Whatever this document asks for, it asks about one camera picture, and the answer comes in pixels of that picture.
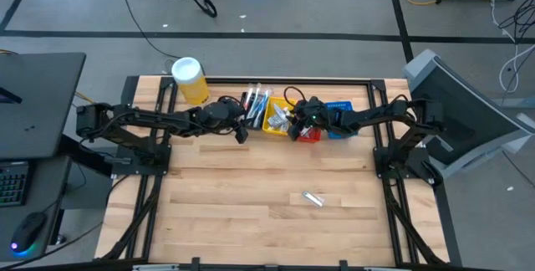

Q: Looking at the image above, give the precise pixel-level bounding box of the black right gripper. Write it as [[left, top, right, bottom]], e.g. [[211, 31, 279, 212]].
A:
[[287, 96, 336, 141]]

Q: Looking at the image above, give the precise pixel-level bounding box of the blue toothbrush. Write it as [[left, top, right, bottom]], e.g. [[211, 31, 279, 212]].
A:
[[249, 95, 264, 129], [257, 88, 273, 128]]

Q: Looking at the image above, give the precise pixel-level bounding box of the pink toothbrush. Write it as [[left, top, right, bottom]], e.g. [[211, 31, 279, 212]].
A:
[[245, 82, 255, 112]]

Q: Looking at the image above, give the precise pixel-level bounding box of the teal toothbrush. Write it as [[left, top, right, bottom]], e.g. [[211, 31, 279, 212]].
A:
[[252, 81, 262, 115]]

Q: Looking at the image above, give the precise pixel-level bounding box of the black plastic basket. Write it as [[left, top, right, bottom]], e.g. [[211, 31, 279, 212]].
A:
[[240, 89, 269, 131]]

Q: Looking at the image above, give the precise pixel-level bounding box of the blue plastic basket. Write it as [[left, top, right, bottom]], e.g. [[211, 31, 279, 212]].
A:
[[324, 100, 357, 141]]

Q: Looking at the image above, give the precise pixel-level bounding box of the yellow plastic basket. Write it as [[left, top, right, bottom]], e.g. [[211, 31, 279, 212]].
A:
[[262, 95, 298, 136]]

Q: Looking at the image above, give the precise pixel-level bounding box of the yellow canister white lid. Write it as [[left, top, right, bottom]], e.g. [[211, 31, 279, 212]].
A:
[[171, 56, 211, 108]]

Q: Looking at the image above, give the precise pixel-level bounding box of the large grey tilted monitor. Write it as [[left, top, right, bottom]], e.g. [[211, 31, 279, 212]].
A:
[[402, 49, 535, 180]]

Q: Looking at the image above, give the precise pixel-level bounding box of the black desk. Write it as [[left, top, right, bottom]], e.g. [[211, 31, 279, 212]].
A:
[[0, 52, 87, 161]]

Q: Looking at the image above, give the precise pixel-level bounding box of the grey keyboard desk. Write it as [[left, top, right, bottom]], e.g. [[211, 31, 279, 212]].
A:
[[0, 156, 73, 263]]

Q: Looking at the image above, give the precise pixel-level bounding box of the dark flat screen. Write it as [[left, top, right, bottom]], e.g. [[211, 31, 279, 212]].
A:
[[0, 86, 23, 105]]

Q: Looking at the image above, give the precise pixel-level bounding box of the black backlit keyboard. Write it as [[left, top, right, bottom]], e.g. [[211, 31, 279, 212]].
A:
[[0, 161, 31, 208]]

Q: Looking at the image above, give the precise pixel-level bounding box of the black computer mouse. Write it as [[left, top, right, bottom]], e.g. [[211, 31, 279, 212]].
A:
[[10, 211, 48, 258]]

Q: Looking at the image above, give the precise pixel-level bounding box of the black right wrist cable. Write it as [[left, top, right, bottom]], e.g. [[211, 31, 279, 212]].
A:
[[283, 85, 308, 107]]

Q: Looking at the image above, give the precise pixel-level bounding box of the black coiled cable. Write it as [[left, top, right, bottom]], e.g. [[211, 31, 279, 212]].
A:
[[190, 0, 219, 18]]

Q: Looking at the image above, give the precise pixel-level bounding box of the black cable bundle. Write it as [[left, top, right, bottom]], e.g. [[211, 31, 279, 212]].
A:
[[382, 176, 451, 266], [99, 173, 165, 262]]

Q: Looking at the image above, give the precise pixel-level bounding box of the long black floor cable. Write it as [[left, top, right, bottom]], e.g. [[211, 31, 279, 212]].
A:
[[115, 0, 181, 60]]

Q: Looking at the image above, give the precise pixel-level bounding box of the thin yellow cable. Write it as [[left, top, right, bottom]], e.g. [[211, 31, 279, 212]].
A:
[[74, 90, 99, 107]]

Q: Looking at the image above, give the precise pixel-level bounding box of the white floor cable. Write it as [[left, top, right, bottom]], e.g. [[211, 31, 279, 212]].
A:
[[489, 0, 535, 93]]

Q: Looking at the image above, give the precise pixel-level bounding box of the black cable tangle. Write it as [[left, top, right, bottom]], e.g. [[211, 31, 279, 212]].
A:
[[498, 0, 535, 49]]

